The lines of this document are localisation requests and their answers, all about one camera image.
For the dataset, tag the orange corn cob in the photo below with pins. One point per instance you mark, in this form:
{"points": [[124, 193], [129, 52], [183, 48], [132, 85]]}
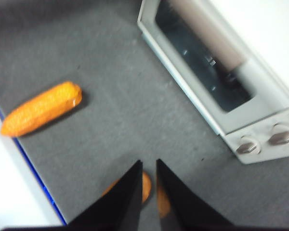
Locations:
{"points": [[41, 110]]}

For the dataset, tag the cream timer oven knob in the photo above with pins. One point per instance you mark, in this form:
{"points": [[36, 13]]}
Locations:
{"points": [[248, 146]]}

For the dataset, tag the cream temperature oven knob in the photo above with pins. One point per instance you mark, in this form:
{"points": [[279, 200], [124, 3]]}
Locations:
{"points": [[281, 137]]}

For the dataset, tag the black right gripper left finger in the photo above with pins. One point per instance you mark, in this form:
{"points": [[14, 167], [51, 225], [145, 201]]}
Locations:
{"points": [[120, 207]]}

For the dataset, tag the glass-windowed oven door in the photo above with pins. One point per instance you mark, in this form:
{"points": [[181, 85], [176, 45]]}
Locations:
{"points": [[184, 72]]}

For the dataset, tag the blue table edge strip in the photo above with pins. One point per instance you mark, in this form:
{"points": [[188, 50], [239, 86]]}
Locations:
{"points": [[35, 172]]}

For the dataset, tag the cream Toshiba toaster oven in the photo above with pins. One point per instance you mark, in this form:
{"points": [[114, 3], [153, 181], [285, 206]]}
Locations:
{"points": [[262, 156]]}

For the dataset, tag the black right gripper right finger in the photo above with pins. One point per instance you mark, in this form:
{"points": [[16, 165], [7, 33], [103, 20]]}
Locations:
{"points": [[180, 207]]}

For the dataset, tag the brown sweet potato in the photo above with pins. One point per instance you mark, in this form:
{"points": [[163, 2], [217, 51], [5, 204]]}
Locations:
{"points": [[146, 187]]}

